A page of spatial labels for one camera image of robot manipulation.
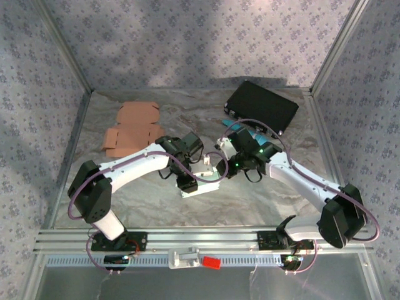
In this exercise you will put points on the light blue paper box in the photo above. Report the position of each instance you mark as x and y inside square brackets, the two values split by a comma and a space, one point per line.
[207, 187]

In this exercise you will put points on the brown paper box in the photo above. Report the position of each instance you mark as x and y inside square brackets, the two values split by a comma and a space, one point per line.
[134, 125]

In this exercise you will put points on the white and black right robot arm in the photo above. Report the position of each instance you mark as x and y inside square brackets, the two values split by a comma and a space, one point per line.
[300, 184]

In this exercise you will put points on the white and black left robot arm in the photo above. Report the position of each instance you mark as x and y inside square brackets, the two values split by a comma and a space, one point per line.
[134, 168]

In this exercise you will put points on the teal blue tube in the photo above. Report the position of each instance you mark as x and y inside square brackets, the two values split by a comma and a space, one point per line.
[229, 123]

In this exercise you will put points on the black flat case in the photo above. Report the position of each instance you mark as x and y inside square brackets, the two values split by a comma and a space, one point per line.
[262, 106]

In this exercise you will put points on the red plastic block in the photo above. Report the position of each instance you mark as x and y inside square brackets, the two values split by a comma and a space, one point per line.
[212, 262]

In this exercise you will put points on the small black board green light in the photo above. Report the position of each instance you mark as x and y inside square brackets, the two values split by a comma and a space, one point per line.
[291, 261]
[116, 260]

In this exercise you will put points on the aluminium side rail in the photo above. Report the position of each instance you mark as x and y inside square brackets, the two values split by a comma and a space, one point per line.
[83, 107]
[320, 125]

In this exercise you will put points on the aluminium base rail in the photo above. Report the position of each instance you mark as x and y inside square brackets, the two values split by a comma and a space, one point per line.
[203, 237]

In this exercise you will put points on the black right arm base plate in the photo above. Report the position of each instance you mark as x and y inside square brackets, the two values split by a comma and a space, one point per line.
[267, 240]

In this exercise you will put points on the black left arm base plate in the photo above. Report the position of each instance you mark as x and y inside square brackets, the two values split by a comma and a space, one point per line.
[139, 240]

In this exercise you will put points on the white plastic bracket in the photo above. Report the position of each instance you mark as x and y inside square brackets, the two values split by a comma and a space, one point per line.
[183, 257]

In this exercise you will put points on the aluminium frame post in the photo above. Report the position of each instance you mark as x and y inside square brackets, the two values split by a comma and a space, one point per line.
[335, 50]

